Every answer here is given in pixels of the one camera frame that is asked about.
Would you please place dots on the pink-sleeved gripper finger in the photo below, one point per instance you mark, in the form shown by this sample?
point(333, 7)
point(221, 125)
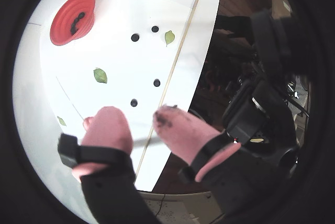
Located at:
point(110, 129)
point(183, 135)

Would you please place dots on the large dark blueberry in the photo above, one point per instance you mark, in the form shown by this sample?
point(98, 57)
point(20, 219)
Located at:
point(134, 102)

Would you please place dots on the red collapsible silicone cup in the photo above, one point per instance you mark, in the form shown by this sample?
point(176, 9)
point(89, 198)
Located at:
point(60, 25)

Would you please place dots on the small pale green leaf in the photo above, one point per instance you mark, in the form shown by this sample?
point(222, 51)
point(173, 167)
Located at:
point(61, 121)

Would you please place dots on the curled green leaf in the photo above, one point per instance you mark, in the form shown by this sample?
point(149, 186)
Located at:
point(100, 75)

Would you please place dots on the white paper sheet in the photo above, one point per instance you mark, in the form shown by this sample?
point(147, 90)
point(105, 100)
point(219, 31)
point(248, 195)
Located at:
point(117, 64)

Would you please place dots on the white speckled board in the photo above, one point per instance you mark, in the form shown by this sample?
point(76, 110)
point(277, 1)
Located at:
point(183, 208)

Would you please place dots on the thin wooden stick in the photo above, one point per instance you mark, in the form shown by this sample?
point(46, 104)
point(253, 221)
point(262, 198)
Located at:
point(176, 60)

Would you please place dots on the flat green leaf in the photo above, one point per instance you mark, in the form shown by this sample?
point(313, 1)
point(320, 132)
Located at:
point(169, 37)

